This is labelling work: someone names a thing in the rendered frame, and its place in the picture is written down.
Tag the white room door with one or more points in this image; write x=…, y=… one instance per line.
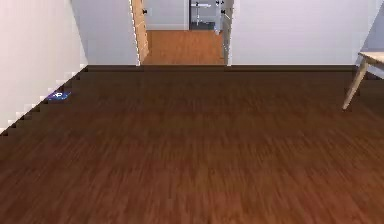
x=227, y=30

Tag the light wooden room door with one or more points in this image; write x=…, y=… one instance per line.
x=140, y=30

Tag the white metal stand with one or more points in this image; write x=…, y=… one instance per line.
x=199, y=13

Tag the blue flat book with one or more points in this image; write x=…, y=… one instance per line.
x=58, y=96

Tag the light wooden table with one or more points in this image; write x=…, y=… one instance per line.
x=356, y=83

